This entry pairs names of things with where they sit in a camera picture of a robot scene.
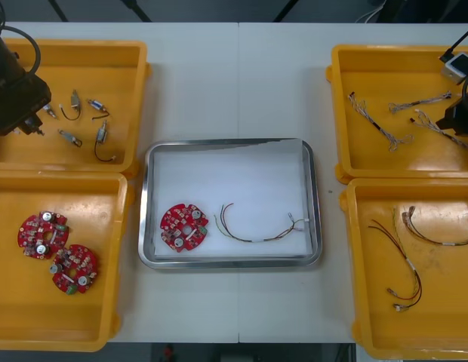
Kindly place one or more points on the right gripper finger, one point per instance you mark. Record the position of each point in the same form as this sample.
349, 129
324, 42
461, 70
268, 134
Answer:
458, 127
464, 111

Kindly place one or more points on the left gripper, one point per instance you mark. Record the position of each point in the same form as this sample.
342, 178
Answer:
19, 102

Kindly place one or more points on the metal solenoid blue label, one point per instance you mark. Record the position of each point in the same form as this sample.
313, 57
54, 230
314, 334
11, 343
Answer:
49, 110

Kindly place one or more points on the steel tray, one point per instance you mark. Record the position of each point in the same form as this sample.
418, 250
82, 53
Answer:
145, 226

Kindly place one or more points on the round red circuit board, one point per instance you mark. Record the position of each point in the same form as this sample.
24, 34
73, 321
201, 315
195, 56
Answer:
29, 232
83, 264
171, 222

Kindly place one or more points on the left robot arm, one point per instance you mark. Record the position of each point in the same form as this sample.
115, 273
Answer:
7, 64

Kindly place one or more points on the yellow-orange plastic bin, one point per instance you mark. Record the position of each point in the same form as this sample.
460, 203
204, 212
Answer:
445, 332
407, 160
87, 75
49, 320

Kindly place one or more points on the group of metal solenoids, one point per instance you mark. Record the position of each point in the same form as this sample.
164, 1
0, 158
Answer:
102, 132

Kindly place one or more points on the black stand leg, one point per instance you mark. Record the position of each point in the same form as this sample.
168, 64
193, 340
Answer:
137, 11
59, 11
287, 11

